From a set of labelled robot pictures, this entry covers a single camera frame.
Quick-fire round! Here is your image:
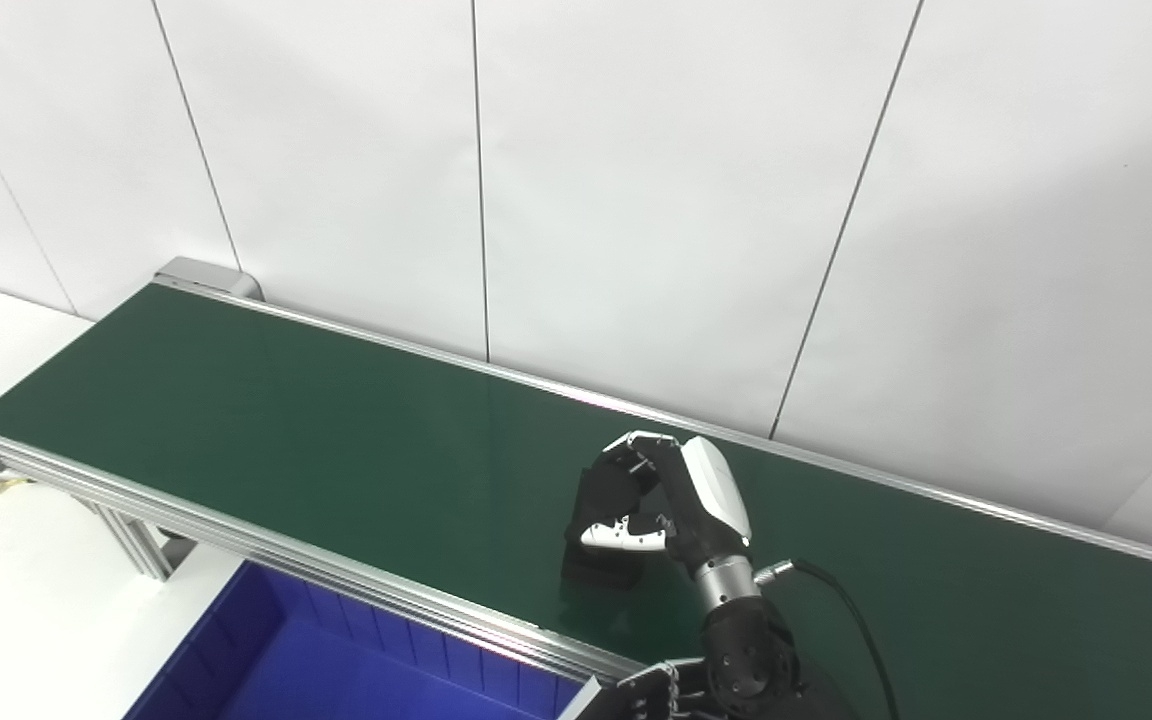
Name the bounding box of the green conveyor belt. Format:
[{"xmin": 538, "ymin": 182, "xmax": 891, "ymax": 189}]
[{"xmin": 0, "ymin": 280, "xmax": 1152, "ymax": 720}]

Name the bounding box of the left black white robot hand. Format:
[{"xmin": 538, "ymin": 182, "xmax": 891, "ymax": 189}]
[{"xmin": 556, "ymin": 660, "xmax": 713, "ymax": 720}]

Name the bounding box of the aluminium conveyor leg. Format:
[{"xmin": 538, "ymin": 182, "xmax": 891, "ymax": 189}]
[{"xmin": 84, "ymin": 498, "xmax": 179, "ymax": 583}]

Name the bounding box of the grey conveyor end housing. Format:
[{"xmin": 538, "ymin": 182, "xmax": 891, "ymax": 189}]
[{"xmin": 152, "ymin": 256, "xmax": 265, "ymax": 302}]

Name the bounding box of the black cylinder block part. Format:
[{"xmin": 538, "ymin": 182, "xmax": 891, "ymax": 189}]
[{"xmin": 561, "ymin": 450, "xmax": 665, "ymax": 591}]

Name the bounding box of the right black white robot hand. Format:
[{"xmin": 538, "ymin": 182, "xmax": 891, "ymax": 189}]
[{"xmin": 579, "ymin": 431, "xmax": 753, "ymax": 581}]

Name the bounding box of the blue plastic bin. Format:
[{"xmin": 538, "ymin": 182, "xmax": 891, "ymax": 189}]
[{"xmin": 124, "ymin": 560, "xmax": 589, "ymax": 720}]

